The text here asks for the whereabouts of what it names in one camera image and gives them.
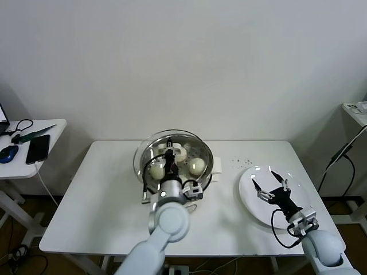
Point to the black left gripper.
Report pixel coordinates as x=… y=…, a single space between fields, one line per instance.
x=171 y=167

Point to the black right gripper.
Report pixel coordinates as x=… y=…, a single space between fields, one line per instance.
x=284 y=200

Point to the round glass pot lid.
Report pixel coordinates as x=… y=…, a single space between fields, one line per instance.
x=181 y=154

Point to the white steamed baozi bun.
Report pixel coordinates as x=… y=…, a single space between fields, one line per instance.
x=157 y=172
x=197 y=166

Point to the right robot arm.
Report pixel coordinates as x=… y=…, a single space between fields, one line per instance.
x=324 y=249

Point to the perforated steel steamer basket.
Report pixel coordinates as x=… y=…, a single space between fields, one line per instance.
x=218 y=166

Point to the large white plate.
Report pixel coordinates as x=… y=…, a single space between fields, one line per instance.
x=249 y=183

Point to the large white work table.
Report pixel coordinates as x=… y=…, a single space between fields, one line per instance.
x=223 y=237

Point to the white electronic device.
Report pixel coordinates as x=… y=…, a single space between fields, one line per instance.
x=358 y=108

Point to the grey floor power strip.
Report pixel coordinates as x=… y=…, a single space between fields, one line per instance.
x=179 y=270

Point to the black smartphone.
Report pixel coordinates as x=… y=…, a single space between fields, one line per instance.
x=38 y=149

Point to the white rounded side table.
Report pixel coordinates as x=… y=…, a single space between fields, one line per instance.
x=17 y=172

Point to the blue computer mouse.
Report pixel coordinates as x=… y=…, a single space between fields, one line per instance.
x=8 y=153

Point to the black laptop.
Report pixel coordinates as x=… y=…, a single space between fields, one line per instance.
x=2 y=117

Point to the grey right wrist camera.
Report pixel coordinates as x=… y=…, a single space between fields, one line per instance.
x=308 y=216

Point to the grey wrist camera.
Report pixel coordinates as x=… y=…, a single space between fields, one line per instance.
x=308 y=216
x=194 y=192

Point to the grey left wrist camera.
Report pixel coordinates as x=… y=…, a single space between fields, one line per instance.
x=194 y=192

